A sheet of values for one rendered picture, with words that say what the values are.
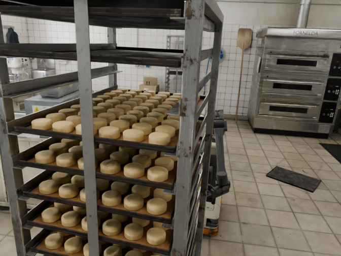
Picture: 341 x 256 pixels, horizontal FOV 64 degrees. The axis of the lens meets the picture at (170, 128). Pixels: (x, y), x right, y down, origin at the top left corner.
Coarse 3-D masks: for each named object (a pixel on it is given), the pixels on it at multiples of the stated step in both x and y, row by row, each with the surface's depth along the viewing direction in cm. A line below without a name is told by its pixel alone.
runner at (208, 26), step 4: (184, 4) 48; (184, 8) 48; (184, 12) 49; (184, 16) 49; (204, 16) 74; (176, 20) 53; (180, 20) 53; (184, 20) 52; (204, 20) 75; (208, 20) 83; (204, 24) 76; (208, 24) 84; (212, 24) 96; (204, 28) 82; (208, 28) 86; (212, 28) 98; (212, 32) 108
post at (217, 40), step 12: (216, 24) 105; (216, 36) 106; (216, 48) 107; (216, 60) 108; (216, 72) 110; (216, 84) 111; (204, 144) 120; (204, 156) 121; (204, 168) 123; (204, 180) 125; (204, 192) 127; (204, 204) 128
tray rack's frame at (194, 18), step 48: (48, 0) 75; (96, 0) 77; (144, 0) 52; (192, 0) 48; (192, 48) 50; (0, 96) 63; (192, 96) 53; (0, 144) 68; (192, 144) 56; (96, 192) 66; (96, 240) 70
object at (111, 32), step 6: (108, 30) 115; (114, 30) 116; (108, 36) 116; (114, 36) 116; (108, 42) 117; (114, 42) 117; (108, 78) 121; (114, 78) 121; (108, 84) 122; (114, 84) 122
